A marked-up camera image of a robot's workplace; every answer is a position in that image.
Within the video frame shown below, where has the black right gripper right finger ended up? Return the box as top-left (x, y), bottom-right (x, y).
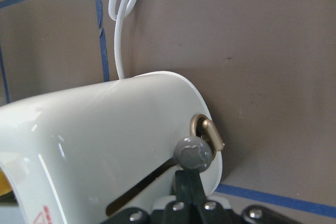
top-left (194, 172), bottom-right (298, 224)

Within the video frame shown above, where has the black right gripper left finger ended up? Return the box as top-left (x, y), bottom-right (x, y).
top-left (105, 170), bottom-right (200, 223)

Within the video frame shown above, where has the white two-slot toaster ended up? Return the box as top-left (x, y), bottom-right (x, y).
top-left (1, 71), bottom-right (209, 223)

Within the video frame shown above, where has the grey toaster lever knob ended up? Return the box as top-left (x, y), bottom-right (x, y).
top-left (174, 136), bottom-right (213, 173)

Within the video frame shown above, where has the brass toaster dial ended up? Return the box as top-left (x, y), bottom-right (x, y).
top-left (190, 114), bottom-right (225, 157)

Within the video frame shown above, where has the toast slice in toaster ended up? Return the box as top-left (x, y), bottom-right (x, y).
top-left (0, 171), bottom-right (13, 196)

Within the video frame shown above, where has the white toaster power cord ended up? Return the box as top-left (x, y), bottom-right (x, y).
top-left (108, 0), bottom-right (145, 80)

